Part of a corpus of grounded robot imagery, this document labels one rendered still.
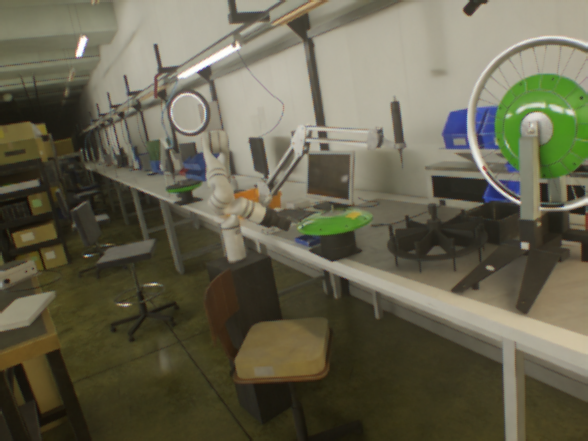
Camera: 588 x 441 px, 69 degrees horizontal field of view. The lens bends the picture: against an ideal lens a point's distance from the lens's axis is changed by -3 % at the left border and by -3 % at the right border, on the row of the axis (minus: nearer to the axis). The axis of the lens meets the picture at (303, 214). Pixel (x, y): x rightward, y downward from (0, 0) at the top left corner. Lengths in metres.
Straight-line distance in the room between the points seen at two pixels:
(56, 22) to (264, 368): 9.01
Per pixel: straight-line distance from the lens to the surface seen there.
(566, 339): 1.20
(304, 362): 1.72
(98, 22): 10.18
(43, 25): 10.09
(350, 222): 1.70
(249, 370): 1.79
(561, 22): 2.11
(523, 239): 1.49
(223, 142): 1.81
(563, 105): 1.44
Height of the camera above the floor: 1.52
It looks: 13 degrees down
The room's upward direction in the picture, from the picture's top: 10 degrees counter-clockwise
